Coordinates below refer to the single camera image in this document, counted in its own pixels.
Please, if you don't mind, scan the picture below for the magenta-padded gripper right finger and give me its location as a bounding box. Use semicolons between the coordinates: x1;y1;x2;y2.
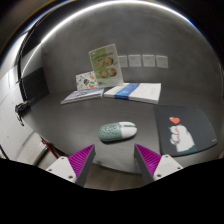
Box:
133;143;184;186

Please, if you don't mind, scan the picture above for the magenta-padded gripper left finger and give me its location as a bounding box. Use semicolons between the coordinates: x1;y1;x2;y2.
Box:
45;143;97;188

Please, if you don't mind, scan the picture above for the green and white computer mouse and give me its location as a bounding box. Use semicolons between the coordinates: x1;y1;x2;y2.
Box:
97;120;138;143

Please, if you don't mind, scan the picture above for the black mouse pad with heart print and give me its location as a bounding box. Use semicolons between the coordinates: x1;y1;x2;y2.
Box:
152;104;219;158

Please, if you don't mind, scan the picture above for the white book with blue band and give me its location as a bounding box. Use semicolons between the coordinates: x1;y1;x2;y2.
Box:
103;82;162;105

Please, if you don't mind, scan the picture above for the small colourful printed card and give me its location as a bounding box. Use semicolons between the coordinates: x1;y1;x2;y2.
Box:
75;70;99;92

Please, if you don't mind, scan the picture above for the black flat panel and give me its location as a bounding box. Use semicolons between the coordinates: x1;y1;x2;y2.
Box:
20;67;51;105

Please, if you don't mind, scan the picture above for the green leaflet in clear stand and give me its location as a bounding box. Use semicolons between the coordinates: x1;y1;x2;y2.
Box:
88;43;125;89

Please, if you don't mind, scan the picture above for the white light strip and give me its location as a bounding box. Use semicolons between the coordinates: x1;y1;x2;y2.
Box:
18;0;196;76

